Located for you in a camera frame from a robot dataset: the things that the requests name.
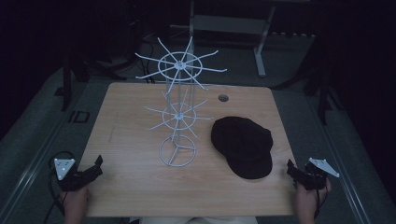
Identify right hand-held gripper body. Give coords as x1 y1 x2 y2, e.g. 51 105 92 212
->
298 157 341 191

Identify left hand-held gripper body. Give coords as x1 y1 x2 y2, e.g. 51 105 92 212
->
53 158 98 192

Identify black cap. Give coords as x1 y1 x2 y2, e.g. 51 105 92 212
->
210 116 275 180

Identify white wire rack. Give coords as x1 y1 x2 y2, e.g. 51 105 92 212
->
134 35 228 169

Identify person's left hand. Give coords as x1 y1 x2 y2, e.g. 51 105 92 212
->
60 184 91 213

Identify person's right hand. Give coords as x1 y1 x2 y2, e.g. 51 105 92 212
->
295 177 332 213

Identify black metal stand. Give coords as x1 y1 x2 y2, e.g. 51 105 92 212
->
274 31 345 126
53 52 138 112

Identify power strip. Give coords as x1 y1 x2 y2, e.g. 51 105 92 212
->
270 31 316 39

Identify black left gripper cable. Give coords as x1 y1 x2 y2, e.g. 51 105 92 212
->
42 150 78 224

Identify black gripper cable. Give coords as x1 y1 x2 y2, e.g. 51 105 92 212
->
313 186 329 219
42 150 78 224

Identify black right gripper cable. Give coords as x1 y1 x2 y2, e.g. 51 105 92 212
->
313 186 329 219

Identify black floor bracket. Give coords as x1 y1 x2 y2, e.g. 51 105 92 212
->
67 110 92 124

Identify black floor cables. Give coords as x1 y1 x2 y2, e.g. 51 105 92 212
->
132 18 158 85

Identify white metal desk frame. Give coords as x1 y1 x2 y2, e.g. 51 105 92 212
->
169 0 312 78

